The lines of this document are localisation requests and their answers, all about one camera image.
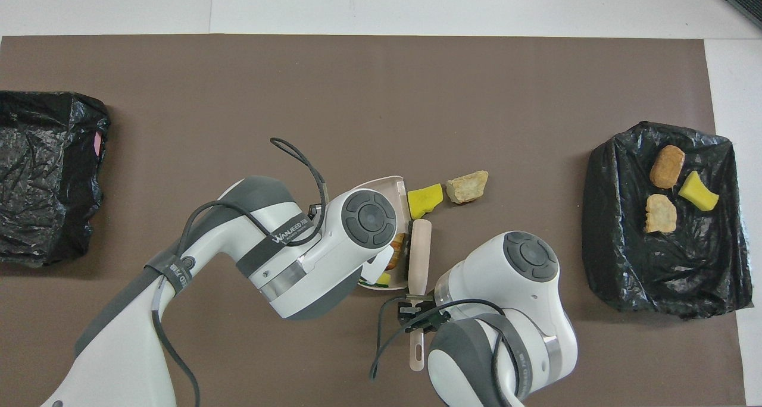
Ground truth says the small striped croissant piece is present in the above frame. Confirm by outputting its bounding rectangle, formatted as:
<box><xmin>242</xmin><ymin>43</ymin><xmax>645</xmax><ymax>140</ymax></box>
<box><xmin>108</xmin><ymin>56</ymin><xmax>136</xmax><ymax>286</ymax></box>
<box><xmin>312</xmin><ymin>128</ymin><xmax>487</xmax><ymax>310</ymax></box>
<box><xmin>387</xmin><ymin>233</ymin><xmax>409</xmax><ymax>271</ymax></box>

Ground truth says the oval brown bread roll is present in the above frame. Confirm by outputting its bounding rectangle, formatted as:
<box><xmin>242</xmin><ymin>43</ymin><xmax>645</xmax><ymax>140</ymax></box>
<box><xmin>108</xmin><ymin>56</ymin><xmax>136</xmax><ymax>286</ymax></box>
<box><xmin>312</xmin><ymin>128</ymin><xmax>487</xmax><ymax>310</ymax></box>
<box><xmin>649</xmin><ymin>145</ymin><xmax>686</xmax><ymax>189</ymax></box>

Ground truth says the pale angular bread chunk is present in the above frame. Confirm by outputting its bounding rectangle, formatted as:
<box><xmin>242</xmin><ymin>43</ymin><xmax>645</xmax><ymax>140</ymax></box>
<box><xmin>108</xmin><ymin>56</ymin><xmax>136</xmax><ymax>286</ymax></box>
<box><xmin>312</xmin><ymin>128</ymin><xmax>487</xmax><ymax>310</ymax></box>
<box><xmin>446</xmin><ymin>170</ymin><xmax>489</xmax><ymax>205</ymax></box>

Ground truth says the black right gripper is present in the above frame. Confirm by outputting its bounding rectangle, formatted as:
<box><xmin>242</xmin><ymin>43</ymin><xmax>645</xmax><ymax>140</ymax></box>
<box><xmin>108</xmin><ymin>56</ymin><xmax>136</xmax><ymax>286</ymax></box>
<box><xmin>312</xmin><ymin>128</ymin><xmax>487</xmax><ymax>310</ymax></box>
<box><xmin>396</xmin><ymin>299</ymin><xmax>451</xmax><ymax>336</ymax></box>

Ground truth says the beige hand brush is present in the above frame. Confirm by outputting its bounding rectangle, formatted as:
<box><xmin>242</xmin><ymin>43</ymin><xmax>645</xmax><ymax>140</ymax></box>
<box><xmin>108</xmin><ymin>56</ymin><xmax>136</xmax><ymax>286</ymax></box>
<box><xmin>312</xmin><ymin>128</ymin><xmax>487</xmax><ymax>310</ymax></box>
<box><xmin>407</xmin><ymin>219</ymin><xmax>433</xmax><ymax>372</ymax></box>

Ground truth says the beige plastic dustpan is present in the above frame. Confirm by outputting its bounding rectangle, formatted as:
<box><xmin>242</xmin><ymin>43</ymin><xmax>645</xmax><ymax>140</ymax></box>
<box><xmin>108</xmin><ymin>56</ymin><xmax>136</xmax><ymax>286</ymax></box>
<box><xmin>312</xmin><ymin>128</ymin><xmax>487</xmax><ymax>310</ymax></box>
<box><xmin>351</xmin><ymin>176</ymin><xmax>413</xmax><ymax>292</ymax></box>

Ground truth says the curved yellow sponge piece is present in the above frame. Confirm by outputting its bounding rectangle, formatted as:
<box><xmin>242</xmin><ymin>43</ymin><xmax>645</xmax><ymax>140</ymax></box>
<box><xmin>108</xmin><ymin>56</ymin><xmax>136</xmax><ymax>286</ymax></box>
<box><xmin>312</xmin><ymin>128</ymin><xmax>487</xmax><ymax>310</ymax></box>
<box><xmin>678</xmin><ymin>170</ymin><xmax>720</xmax><ymax>212</ymax></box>

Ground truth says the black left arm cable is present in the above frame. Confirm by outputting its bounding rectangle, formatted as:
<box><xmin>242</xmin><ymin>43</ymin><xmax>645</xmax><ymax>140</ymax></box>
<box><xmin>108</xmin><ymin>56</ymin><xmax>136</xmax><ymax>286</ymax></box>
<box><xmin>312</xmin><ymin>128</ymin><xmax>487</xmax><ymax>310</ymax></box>
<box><xmin>152</xmin><ymin>137</ymin><xmax>329</xmax><ymax>407</ymax></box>

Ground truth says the striped croissant bread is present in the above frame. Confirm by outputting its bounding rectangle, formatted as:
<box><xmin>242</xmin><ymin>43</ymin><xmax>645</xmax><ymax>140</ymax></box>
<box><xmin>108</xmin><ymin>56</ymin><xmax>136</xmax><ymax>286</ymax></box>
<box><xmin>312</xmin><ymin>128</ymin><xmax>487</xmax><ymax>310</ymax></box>
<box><xmin>645</xmin><ymin>193</ymin><xmax>679</xmax><ymax>234</ymax></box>

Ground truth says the brown table mat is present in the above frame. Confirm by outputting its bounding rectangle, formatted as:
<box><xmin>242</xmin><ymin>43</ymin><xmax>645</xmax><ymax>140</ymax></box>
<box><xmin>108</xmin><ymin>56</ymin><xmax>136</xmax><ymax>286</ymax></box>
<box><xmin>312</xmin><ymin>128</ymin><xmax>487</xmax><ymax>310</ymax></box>
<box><xmin>0</xmin><ymin>35</ymin><xmax>748</xmax><ymax>407</ymax></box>

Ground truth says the black bag-lined bin pink mark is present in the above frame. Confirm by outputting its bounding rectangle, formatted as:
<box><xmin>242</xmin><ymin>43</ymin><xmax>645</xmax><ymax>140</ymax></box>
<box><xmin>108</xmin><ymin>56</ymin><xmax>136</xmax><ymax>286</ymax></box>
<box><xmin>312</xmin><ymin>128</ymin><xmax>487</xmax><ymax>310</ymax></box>
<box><xmin>0</xmin><ymin>90</ymin><xmax>111</xmax><ymax>269</ymax></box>

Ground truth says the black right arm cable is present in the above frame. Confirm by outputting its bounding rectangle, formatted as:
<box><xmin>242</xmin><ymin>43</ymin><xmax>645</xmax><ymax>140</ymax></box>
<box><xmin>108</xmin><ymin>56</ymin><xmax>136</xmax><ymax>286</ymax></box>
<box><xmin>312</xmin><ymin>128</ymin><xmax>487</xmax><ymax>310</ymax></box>
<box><xmin>369</xmin><ymin>297</ymin><xmax>507</xmax><ymax>407</ymax></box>

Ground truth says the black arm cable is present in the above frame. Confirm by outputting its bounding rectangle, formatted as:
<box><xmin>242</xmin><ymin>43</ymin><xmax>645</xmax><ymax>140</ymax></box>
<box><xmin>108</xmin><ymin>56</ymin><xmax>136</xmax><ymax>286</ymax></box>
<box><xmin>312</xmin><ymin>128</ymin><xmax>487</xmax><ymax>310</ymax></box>
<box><xmin>152</xmin><ymin>137</ymin><xmax>329</xmax><ymax>407</ymax></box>
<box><xmin>369</xmin><ymin>297</ymin><xmax>507</xmax><ymax>407</ymax></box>

